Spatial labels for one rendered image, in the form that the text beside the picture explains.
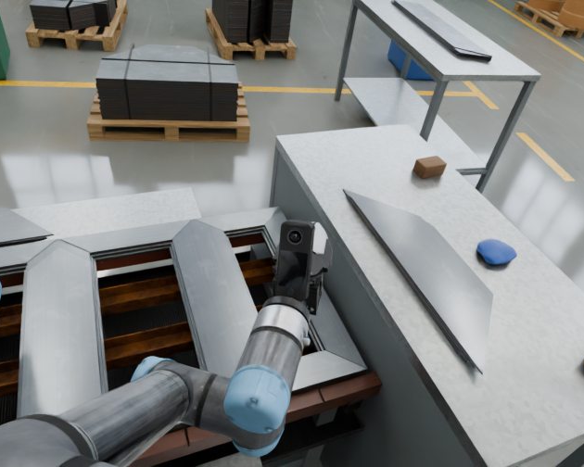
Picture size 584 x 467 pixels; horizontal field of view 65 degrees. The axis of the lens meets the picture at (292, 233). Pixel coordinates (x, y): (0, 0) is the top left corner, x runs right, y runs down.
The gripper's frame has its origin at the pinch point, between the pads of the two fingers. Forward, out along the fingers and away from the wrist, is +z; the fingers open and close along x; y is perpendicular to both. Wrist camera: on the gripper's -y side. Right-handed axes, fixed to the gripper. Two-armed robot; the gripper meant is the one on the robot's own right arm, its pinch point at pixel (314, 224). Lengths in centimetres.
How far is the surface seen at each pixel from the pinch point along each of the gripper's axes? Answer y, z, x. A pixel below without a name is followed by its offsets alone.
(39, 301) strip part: 51, 8, -81
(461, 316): 42, 24, 35
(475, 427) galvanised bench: 45, -4, 37
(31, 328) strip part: 52, 0, -78
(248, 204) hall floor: 135, 177, -79
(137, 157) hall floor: 124, 199, -171
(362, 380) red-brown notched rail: 64, 15, 13
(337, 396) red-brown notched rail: 64, 8, 7
